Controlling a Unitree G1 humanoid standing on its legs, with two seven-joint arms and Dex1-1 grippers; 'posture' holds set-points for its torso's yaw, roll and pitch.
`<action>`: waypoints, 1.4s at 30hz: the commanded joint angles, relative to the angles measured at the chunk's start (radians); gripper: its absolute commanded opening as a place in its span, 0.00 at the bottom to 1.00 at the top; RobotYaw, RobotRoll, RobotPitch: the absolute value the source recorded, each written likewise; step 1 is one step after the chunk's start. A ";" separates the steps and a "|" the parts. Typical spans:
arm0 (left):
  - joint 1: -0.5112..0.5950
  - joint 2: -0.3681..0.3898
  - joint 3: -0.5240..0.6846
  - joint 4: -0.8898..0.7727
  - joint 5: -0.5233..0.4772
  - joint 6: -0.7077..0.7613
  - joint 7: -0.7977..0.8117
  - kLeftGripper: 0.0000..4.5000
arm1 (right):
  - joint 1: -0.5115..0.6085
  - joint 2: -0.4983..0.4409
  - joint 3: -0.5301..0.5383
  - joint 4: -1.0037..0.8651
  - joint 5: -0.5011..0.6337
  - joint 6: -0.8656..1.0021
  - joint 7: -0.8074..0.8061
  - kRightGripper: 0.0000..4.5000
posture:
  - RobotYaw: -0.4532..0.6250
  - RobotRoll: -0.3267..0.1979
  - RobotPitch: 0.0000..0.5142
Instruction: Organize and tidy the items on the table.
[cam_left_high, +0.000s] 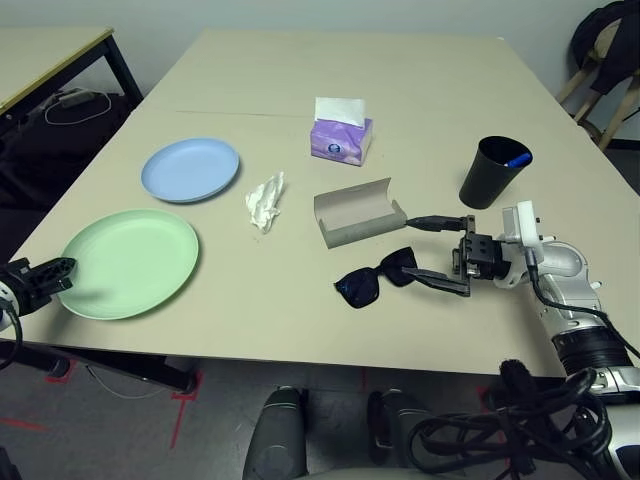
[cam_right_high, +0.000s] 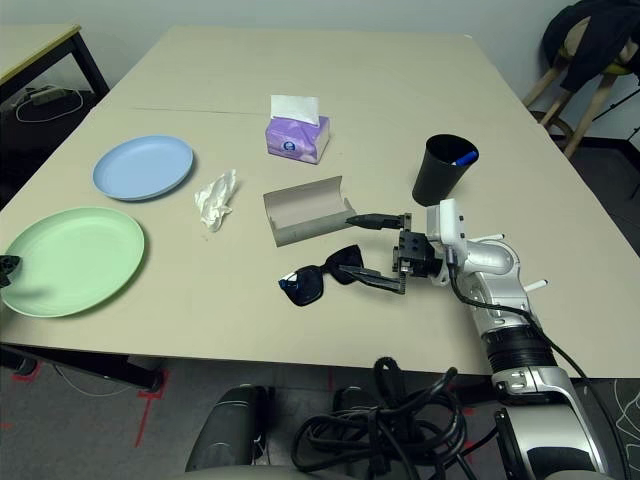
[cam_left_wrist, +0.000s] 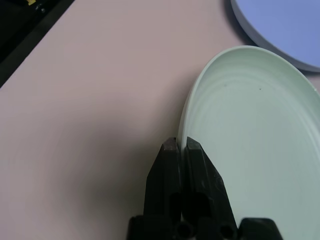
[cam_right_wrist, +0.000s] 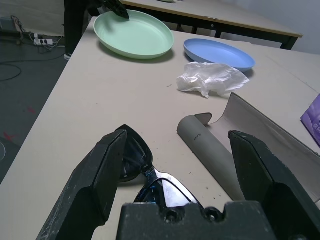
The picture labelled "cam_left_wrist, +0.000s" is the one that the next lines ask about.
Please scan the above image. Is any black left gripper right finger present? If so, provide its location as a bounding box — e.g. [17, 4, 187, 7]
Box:
[181, 136, 238, 230]

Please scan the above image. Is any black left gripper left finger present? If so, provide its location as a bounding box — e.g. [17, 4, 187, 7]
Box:
[143, 137, 183, 226]

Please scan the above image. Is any light green plate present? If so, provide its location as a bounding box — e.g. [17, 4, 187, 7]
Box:
[178, 45, 320, 240]

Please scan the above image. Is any light blue plate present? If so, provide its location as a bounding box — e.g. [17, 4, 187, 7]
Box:
[229, 0, 320, 73]

